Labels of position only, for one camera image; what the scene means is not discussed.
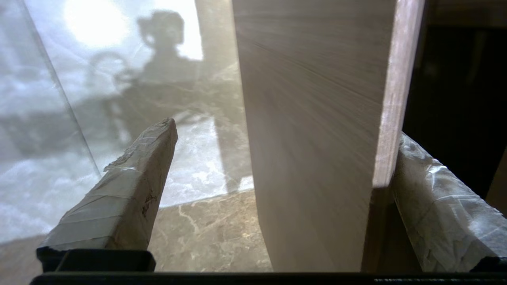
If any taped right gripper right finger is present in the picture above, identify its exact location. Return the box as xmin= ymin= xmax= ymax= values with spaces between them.
xmin=390 ymin=132 xmax=507 ymax=273

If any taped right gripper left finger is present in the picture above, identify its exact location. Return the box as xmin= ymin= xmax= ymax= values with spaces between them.
xmin=38 ymin=118 xmax=179 ymax=252

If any beige wooden drawer front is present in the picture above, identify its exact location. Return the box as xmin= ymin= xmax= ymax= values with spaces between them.
xmin=231 ymin=0 xmax=426 ymax=273

